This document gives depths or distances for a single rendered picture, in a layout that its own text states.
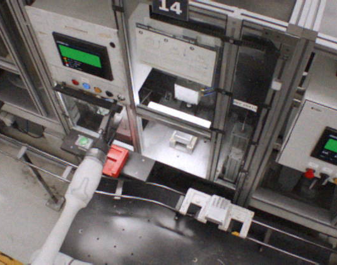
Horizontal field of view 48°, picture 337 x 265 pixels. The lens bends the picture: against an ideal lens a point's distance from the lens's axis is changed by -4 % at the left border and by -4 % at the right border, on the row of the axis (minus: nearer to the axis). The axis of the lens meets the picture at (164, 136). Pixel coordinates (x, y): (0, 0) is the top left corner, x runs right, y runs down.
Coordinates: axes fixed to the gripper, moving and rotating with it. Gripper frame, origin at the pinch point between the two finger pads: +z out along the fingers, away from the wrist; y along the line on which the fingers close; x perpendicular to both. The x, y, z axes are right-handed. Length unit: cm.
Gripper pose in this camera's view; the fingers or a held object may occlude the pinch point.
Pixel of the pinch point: (115, 115)
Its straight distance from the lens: 178.3
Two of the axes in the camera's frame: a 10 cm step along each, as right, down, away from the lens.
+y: -1.1, -5.7, -8.2
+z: 2.9, -8.0, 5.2
